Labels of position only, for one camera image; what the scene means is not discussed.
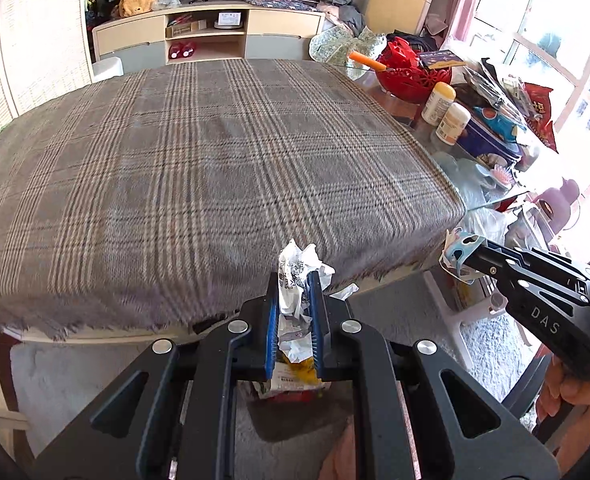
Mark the yellow crumpled mailer bag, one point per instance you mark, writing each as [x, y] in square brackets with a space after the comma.
[300, 369]

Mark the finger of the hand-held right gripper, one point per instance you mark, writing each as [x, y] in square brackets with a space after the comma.
[495, 251]
[487, 267]

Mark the pink plush seat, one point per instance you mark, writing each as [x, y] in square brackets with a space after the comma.
[560, 202]

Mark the person's right hand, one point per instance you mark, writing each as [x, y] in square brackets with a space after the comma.
[567, 392]

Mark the red snack bag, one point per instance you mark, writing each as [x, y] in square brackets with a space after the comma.
[540, 110]

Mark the blue tin box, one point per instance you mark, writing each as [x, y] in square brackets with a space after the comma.
[490, 142]

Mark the red bottles pair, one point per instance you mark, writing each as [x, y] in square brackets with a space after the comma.
[182, 51]

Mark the white paper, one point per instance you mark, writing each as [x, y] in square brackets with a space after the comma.
[297, 280]

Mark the green floral cloth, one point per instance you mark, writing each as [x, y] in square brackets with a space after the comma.
[335, 42]

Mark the person's leg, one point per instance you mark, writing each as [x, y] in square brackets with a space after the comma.
[337, 452]

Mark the clear packaging bags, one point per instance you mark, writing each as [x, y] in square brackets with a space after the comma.
[495, 90]

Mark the dark printed card box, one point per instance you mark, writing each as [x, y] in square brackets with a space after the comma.
[440, 59]

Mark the grey clothes pile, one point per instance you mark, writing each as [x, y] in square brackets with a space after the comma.
[342, 10]

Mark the red openwork basket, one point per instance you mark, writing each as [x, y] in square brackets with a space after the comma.
[410, 77]

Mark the beige television cabinet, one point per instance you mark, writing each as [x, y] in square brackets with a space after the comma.
[275, 20]

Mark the small white device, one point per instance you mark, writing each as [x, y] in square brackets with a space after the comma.
[227, 19]

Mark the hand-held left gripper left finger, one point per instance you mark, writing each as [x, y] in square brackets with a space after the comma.
[273, 332]

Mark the pink hairbrush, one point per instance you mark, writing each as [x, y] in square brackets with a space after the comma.
[497, 177]

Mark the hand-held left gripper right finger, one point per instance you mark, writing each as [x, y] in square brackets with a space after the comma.
[317, 327]

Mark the blue face mask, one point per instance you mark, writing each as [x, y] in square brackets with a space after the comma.
[457, 255]

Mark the white bottle yellow cap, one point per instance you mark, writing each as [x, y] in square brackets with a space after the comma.
[437, 105]

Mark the large clear plastic bag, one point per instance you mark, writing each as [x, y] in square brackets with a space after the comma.
[475, 210]

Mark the white plastic step stool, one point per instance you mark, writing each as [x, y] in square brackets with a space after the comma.
[455, 310]

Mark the plaid tablecloth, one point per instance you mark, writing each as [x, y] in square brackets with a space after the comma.
[175, 185]

